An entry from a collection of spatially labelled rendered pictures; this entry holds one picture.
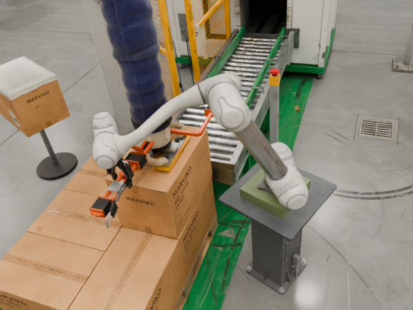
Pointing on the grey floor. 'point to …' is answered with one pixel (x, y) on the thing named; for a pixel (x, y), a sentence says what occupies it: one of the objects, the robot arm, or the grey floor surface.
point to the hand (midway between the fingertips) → (123, 181)
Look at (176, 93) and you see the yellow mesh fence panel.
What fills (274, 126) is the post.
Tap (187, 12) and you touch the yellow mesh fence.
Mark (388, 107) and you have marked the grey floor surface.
